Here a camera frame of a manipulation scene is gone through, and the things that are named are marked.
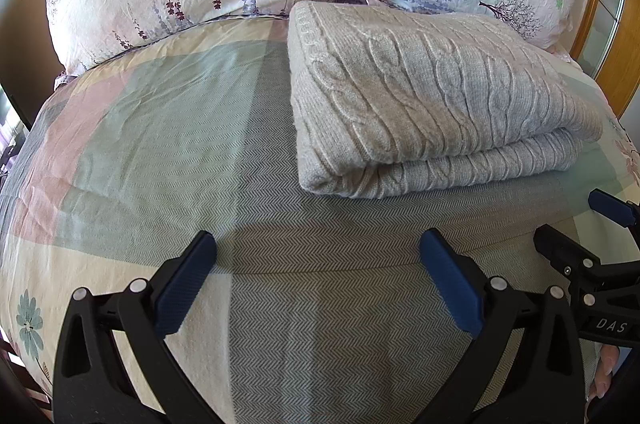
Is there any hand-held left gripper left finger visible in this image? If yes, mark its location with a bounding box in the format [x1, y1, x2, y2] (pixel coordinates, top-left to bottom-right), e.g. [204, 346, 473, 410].
[52, 231, 221, 424]

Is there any grey cable-knit sweater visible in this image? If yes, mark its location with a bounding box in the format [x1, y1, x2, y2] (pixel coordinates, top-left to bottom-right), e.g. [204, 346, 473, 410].
[286, 0, 605, 200]

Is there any checked pastel bed sheet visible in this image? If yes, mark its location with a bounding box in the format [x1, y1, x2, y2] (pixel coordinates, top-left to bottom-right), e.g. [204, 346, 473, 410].
[0, 15, 640, 424]

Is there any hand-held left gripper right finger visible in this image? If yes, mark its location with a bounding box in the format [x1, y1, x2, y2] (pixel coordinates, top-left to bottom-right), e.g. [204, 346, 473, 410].
[415, 228, 586, 424]

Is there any person's right hand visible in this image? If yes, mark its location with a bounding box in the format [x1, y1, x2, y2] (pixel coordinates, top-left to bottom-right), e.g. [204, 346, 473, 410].
[590, 346, 622, 405]

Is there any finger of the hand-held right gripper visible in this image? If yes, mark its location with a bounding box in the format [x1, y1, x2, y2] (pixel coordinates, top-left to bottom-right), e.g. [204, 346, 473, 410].
[533, 224, 601, 286]
[587, 188, 640, 230]

